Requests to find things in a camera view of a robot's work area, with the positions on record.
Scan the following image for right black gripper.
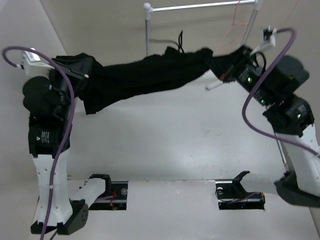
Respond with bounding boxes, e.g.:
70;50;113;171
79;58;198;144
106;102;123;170
203;43;274;106

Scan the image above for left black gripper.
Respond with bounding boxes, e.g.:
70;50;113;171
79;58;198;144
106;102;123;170
49;56;96;115

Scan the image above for black trousers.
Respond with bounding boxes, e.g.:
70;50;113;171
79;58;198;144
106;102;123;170
54;46;246;115

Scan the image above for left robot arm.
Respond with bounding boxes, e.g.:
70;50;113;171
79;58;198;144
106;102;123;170
22;53;112;235

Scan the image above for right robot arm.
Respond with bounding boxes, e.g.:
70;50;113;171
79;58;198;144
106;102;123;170
207;45;320;208

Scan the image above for white metal clothes rack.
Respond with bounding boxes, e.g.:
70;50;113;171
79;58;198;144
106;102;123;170
143;0;263;91

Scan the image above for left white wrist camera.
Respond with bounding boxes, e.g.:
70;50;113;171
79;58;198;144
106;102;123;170
21;51;54;78

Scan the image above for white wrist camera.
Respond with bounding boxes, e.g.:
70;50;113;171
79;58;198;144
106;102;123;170
21;51;54;78
250;25;277;56

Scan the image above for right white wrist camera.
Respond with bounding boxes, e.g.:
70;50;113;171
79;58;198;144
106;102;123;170
250;25;277;56

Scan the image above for pink wire hanger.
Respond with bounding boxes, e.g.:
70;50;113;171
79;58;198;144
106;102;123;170
213;0;251;52

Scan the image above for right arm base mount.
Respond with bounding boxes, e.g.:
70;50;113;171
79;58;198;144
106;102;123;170
214;179;266;211

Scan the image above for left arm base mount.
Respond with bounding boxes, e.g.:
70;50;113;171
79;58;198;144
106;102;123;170
89;181;129;211

